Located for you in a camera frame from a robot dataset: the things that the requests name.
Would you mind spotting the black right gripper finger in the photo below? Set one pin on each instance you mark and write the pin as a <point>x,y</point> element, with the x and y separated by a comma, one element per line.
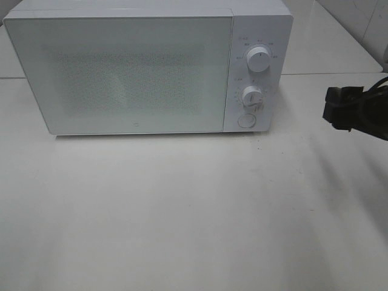
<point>339,118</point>
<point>343,96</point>

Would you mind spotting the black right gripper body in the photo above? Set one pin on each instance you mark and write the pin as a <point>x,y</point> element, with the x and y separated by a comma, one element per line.
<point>370,113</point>

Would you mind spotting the upper white power knob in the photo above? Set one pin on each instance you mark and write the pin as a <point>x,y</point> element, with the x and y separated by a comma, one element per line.
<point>258,58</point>

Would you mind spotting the white microwave oven body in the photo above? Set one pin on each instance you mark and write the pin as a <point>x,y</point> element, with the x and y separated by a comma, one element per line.
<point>253,23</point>

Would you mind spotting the white timer knob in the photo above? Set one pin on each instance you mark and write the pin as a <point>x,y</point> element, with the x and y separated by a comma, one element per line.
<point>252,96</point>

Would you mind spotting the round white door-release button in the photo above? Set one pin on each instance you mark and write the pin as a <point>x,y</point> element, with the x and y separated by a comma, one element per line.
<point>247,121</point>

